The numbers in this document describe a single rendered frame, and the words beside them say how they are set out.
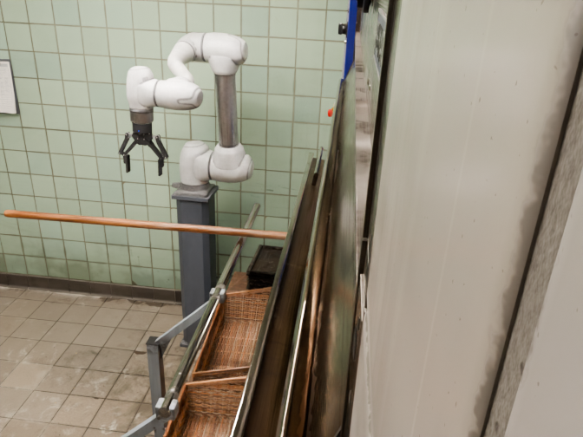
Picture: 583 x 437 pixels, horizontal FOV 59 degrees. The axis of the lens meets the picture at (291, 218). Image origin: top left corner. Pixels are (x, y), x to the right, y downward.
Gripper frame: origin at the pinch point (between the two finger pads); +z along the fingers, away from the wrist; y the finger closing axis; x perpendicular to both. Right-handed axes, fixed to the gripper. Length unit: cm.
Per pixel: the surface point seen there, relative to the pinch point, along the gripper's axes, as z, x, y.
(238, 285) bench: 73, -39, -33
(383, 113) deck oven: -66, 172, -79
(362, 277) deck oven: -58, 172, -79
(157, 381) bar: 54, 60, -25
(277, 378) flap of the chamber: -7, 121, -71
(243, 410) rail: -9, 132, -67
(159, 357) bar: 44, 60, -26
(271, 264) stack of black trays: 51, -25, -52
